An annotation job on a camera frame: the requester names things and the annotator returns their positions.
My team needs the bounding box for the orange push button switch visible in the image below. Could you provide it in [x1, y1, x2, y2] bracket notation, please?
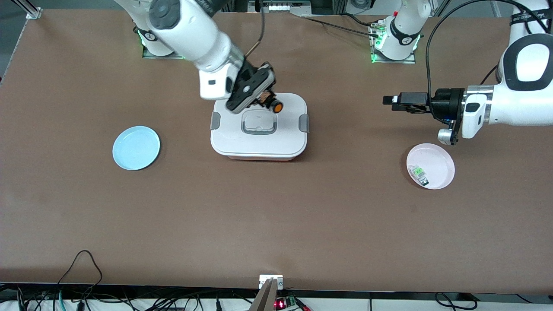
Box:
[258, 92, 284, 114]

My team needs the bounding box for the white lidded storage box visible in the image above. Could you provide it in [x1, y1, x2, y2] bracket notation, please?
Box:
[210, 92, 310, 161]

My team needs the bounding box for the pale pink round plate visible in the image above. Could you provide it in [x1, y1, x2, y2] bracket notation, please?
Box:
[406, 143, 455, 190]

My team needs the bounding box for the white power strip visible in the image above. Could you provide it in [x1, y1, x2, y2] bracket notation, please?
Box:
[268, 3, 310, 12]

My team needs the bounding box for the light blue round plate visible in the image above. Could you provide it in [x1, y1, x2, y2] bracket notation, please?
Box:
[112, 126, 161, 171]

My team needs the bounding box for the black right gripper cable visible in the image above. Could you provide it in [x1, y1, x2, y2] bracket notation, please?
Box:
[244, 0, 265, 57]

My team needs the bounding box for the green push button switch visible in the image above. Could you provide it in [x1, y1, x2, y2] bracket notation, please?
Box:
[408, 165, 430, 187]

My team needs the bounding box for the black braided base cable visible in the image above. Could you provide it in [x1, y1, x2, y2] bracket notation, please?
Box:
[298, 15, 381, 37]

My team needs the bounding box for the white mount bracket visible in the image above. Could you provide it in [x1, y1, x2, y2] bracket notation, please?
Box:
[259, 275, 284, 289]

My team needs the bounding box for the black coiled cable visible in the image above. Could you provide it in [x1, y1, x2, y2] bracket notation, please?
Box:
[434, 292, 477, 311]

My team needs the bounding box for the grey camera mount bar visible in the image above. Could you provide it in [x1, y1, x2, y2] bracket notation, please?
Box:
[250, 278, 279, 311]

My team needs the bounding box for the thin black looped cable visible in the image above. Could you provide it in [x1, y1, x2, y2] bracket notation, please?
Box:
[56, 250, 104, 288]

